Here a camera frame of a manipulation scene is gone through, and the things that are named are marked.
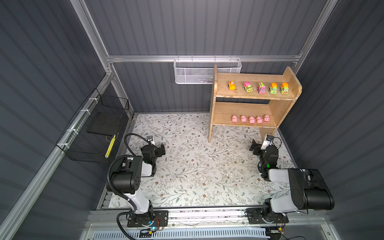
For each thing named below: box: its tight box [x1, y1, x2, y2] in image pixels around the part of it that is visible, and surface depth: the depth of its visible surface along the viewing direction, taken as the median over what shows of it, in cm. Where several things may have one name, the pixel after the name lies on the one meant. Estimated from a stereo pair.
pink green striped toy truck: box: [256, 82, 267, 94], surface depth 71 cm
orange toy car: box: [227, 80, 236, 90], surface depth 74 cm
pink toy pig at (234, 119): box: [232, 114, 239, 124], surface depth 88 cm
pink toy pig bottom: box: [249, 116, 256, 125], surface depth 87 cm
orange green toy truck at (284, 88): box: [279, 82, 289, 94], surface depth 71 cm
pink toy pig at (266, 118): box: [264, 114, 271, 123], surface depth 88 cm
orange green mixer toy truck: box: [268, 82, 278, 95], surface depth 71 cm
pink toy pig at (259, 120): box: [256, 116, 264, 125], surface depth 87 cm
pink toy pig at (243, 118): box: [240, 114, 248, 124], surface depth 88 cm
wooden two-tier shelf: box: [208, 65, 303, 144], surface depth 80 cm
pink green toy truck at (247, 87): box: [243, 81, 253, 93], surface depth 72 cm
